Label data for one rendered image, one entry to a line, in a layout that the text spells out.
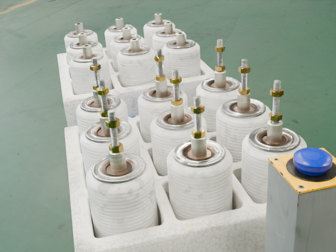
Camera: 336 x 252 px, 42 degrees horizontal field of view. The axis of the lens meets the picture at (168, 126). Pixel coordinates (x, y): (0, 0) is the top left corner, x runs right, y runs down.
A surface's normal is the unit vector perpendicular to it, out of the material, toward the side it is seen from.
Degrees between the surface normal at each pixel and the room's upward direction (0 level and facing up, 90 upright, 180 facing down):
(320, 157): 0
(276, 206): 90
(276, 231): 90
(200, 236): 90
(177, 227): 0
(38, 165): 0
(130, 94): 90
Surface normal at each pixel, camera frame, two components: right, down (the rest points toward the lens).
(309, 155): -0.07, -0.89
